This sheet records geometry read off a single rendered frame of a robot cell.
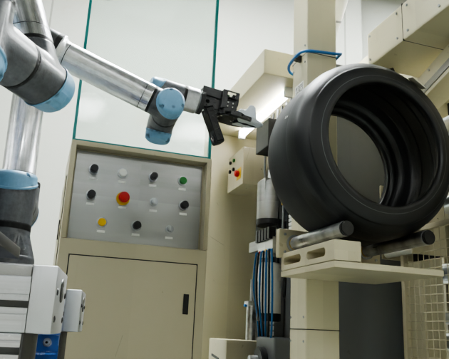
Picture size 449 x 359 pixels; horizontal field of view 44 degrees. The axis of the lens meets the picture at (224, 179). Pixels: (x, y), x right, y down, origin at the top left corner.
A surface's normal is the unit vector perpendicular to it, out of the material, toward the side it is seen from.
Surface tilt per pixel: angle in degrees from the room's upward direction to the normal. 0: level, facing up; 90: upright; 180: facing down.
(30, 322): 90
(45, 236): 90
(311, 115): 82
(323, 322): 90
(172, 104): 90
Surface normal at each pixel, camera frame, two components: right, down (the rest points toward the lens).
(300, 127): -0.48, -0.29
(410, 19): -0.95, -0.12
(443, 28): -0.04, 0.96
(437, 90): 0.06, 0.84
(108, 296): 0.32, -0.24
